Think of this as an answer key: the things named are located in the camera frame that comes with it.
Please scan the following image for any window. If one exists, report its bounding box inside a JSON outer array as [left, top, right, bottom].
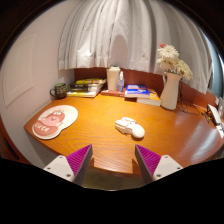
[[205, 33, 224, 98]]

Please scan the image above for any pink cartoon mouse pad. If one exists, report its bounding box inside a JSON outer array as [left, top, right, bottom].
[[31, 104, 79, 141]]

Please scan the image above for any white computer mouse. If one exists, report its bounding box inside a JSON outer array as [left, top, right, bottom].
[[114, 116, 146, 140]]

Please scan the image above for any orange book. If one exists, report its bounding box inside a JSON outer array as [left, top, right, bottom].
[[136, 88, 162, 107]]

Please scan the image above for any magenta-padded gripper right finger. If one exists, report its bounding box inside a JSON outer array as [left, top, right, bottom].
[[134, 144, 184, 185]]

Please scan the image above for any thin dark book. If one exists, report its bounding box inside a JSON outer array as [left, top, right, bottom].
[[68, 82, 105, 90]]

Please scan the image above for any black cable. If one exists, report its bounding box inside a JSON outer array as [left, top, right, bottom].
[[178, 81, 209, 117]]

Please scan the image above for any white desk device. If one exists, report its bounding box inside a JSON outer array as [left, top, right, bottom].
[[205, 103, 224, 128]]

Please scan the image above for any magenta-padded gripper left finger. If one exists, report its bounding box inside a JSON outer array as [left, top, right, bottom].
[[43, 143, 94, 187]]

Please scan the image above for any yellow and white book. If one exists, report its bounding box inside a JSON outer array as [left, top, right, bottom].
[[66, 89, 102, 99]]

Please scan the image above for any cream lidded tumbler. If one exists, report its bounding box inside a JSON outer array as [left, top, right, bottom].
[[106, 65, 121, 92]]

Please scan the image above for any white jug vase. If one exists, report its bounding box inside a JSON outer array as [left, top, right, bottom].
[[159, 71, 183, 111]]

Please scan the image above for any yellow and black book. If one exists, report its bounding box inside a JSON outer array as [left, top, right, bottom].
[[75, 77, 107, 86]]

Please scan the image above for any clear spray bottle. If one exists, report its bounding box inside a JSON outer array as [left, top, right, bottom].
[[116, 70, 126, 93]]

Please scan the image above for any dark green mug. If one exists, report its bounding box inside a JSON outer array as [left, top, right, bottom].
[[49, 82, 68, 100]]

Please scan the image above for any blue book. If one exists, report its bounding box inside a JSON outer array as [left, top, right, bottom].
[[124, 83, 151, 99]]

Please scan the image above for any white pleated curtain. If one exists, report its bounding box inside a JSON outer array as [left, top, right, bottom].
[[57, 0, 214, 95]]

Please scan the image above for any red book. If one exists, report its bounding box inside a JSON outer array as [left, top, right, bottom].
[[100, 88, 127, 98]]

